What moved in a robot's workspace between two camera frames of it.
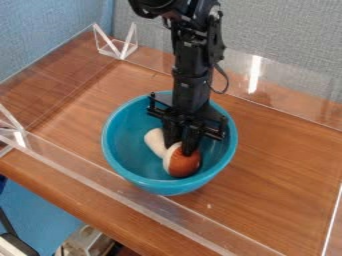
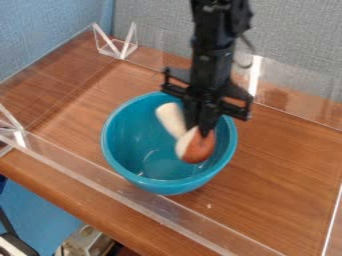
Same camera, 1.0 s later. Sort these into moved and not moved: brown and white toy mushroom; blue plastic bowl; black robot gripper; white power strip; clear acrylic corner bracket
Moved: brown and white toy mushroom; black robot gripper
Not moved: white power strip; blue plastic bowl; clear acrylic corner bracket
